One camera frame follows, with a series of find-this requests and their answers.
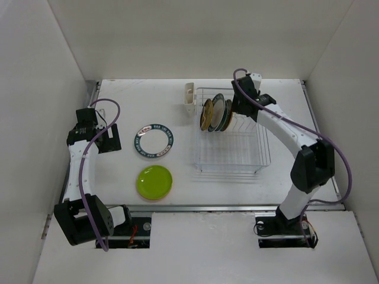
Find white wire dish rack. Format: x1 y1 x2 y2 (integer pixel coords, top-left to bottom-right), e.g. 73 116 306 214
194 87 271 173

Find white plate green lettered rim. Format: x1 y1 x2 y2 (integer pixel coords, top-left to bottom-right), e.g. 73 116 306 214
207 93 226 132

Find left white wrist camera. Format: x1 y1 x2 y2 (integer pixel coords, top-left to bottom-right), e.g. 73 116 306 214
95 109 108 128

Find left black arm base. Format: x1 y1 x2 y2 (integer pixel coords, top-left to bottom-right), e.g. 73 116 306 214
108 215 152 249

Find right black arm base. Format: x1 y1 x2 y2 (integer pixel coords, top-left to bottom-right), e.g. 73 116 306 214
253 216 319 249

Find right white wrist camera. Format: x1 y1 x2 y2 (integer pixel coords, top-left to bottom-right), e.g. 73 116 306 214
250 73 262 91

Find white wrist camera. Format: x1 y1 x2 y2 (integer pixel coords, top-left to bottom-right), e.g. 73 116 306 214
95 109 108 128
250 73 262 91

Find lime green plate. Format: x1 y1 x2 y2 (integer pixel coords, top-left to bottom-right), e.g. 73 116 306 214
136 165 173 201

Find yellow brown patterned plate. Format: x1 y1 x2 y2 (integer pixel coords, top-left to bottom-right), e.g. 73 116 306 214
200 99 213 131

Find cream plastic cutlery holder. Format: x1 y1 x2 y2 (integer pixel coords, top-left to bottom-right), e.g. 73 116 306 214
184 82 196 117

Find orange plate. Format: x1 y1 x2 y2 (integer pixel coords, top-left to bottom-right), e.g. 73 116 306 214
139 179 174 202

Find dark green blue patterned plate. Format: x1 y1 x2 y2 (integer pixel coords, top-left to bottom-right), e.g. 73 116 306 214
220 99 233 132

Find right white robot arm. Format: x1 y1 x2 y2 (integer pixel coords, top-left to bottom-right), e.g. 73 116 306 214
232 75 335 233

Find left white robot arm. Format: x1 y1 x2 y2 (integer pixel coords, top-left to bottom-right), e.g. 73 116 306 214
54 108 133 246

